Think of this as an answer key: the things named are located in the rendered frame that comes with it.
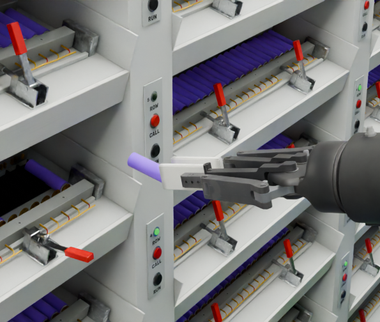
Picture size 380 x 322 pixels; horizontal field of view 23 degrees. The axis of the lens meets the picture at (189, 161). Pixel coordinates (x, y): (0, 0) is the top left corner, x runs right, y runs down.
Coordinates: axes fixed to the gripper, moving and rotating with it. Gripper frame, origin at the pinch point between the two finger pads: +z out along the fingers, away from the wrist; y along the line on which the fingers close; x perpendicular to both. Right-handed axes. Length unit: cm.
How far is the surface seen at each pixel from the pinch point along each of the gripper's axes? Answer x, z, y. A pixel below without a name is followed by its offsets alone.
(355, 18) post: 1, 14, 77
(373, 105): -24, 26, 105
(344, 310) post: -65, 30, 84
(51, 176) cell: -1.5, 24.2, 1.4
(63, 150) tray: 0.4, 25.7, 6.1
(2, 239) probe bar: -3.7, 19.5, -13.3
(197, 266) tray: -26.5, 23.4, 26.7
